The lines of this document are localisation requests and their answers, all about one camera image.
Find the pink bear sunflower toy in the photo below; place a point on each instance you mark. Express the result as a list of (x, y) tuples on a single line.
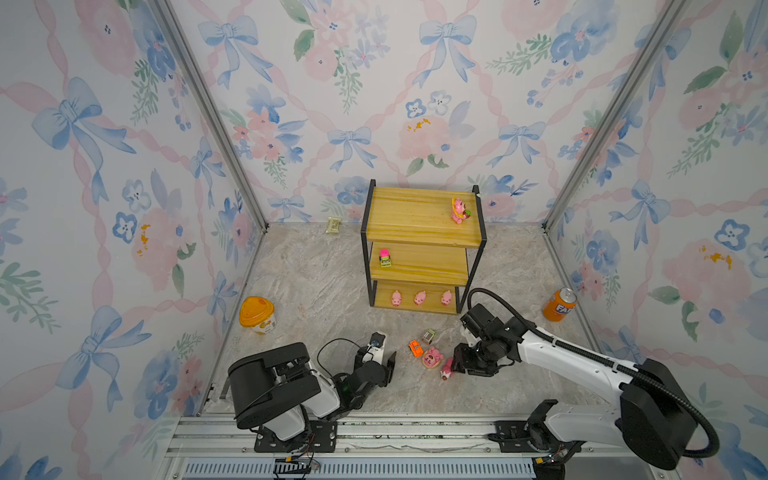
[(459, 211)]

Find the pink bear cream toy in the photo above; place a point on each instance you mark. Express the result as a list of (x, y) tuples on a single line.
[(446, 371)]

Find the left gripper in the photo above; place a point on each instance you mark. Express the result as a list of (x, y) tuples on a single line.
[(387, 373)]

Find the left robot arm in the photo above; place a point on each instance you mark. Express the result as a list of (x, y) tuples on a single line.
[(281, 388)]

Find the orange soda can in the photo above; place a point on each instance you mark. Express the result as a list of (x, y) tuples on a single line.
[(560, 304)]

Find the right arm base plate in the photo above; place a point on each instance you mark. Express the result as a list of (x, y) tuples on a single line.
[(527, 437)]

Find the wooden three-tier shelf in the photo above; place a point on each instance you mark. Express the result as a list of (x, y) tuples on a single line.
[(428, 250)]

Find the pink green toy car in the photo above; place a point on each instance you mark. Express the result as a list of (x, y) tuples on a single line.
[(385, 260)]

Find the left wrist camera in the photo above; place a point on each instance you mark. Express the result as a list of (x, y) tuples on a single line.
[(374, 352)]

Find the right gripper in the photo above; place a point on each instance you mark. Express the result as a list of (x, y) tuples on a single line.
[(461, 362)]

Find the pink bear donut toy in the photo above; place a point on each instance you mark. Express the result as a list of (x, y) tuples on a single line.
[(432, 358)]

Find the green box toy truck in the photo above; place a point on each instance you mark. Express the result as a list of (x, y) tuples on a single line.
[(429, 336)]

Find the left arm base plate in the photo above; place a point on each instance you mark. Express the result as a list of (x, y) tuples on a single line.
[(319, 436)]

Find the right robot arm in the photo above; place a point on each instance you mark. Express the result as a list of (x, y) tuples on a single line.
[(644, 409)]

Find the orange lid plastic jar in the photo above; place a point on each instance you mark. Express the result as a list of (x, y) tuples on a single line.
[(257, 314)]

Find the small green packet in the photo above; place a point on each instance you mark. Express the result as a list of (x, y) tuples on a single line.
[(333, 225)]

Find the orange toy truck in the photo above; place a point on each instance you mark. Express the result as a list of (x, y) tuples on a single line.
[(415, 348)]

